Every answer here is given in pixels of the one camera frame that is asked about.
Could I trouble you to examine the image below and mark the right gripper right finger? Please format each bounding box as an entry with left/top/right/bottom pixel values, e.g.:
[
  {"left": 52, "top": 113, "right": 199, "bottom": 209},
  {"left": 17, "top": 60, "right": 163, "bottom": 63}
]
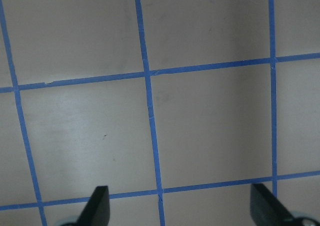
[{"left": 250, "top": 183, "right": 296, "bottom": 226}]

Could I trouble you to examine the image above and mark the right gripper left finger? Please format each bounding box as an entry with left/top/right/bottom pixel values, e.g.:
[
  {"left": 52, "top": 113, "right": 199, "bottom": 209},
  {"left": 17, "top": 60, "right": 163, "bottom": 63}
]
[{"left": 75, "top": 186, "right": 111, "bottom": 226}]

